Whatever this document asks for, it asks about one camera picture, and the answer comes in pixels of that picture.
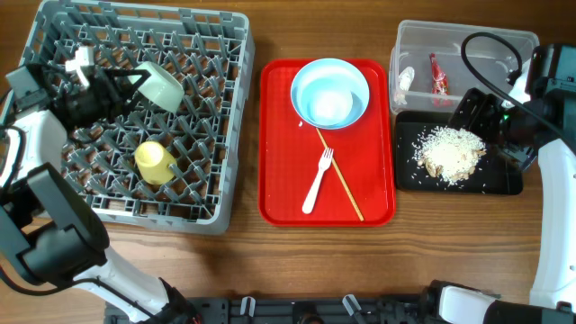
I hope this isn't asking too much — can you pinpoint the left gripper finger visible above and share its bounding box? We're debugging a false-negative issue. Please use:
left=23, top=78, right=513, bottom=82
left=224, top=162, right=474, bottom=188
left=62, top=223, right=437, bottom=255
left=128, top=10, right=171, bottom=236
left=104, top=69, right=151, bottom=90
left=121, top=92, right=143, bottom=115

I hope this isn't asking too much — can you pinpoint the green bowl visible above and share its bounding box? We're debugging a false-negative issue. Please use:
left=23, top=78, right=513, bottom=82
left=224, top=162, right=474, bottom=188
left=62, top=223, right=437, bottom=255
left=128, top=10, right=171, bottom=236
left=128, top=61, right=185, bottom=113

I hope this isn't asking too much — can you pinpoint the yellow cup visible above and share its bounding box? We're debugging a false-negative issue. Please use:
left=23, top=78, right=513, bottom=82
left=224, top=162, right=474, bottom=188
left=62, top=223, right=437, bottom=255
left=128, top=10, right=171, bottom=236
left=134, top=141, right=177, bottom=185

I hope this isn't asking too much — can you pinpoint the food scraps and rice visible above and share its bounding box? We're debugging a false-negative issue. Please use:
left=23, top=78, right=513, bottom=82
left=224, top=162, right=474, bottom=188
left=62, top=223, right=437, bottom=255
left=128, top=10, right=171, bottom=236
left=411, top=126, right=487, bottom=186

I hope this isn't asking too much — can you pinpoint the light blue small bowl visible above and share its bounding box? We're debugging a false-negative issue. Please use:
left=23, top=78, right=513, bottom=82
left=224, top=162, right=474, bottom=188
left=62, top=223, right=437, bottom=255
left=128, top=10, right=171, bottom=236
left=292, top=77, right=370, bottom=130

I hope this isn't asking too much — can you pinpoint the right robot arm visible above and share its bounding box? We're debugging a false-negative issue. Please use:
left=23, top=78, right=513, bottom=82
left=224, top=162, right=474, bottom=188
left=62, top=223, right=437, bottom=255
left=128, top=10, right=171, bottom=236
left=419, top=44, right=575, bottom=323

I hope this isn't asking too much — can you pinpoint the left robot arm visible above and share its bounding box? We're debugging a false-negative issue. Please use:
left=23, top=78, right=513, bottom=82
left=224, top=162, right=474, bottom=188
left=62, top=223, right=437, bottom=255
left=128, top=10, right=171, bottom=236
left=1, top=62, right=203, bottom=323

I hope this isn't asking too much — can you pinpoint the grey dishwasher rack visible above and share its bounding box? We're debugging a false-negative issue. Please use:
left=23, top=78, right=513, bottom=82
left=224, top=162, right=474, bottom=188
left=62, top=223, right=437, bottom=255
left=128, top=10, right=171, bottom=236
left=20, top=1, right=255, bottom=235

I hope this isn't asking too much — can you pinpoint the black waste tray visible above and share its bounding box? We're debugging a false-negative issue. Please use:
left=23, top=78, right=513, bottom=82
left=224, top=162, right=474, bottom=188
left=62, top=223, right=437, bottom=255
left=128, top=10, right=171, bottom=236
left=395, top=111, right=524, bottom=195

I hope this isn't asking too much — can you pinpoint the red wrapper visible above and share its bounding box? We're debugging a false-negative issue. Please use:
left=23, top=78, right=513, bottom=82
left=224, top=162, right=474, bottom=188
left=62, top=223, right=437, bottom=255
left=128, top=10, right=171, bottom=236
left=429, top=53, right=452, bottom=107

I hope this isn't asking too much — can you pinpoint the clear plastic bin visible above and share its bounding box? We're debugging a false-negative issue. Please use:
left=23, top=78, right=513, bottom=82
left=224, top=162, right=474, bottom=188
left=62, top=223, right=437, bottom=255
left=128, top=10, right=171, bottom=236
left=389, top=20, right=540, bottom=114

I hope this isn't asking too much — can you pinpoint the crumpled white wrapper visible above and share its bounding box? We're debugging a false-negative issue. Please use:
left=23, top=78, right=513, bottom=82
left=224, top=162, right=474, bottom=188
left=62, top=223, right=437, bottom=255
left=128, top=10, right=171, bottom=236
left=394, top=67, right=415, bottom=105

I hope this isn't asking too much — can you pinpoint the wooden chopstick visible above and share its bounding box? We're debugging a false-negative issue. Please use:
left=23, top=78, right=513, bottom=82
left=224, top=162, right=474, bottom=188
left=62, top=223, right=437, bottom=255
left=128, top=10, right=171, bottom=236
left=315, top=128, right=365, bottom=222

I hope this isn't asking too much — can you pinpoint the light blue plate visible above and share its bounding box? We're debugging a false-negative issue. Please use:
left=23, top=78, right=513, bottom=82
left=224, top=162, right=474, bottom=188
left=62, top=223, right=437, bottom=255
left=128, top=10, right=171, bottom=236
left=290, top=58, right=370, bottom=118

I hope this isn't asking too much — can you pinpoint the red plastic tray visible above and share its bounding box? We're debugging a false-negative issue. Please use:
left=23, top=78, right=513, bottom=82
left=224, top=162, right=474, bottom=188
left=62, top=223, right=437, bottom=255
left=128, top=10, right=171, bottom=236
left=258, top=58, right=396, bottom=227

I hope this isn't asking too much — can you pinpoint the white plastic fork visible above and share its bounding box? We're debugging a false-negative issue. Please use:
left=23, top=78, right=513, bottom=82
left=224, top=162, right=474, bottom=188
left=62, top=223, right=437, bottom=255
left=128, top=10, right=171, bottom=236
left=301, top=148, right=334, bottom=214

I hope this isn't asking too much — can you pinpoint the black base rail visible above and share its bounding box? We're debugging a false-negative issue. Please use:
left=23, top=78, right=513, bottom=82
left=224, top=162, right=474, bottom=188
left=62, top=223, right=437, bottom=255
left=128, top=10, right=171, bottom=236
left=190, top=295, right=439, bottom=324

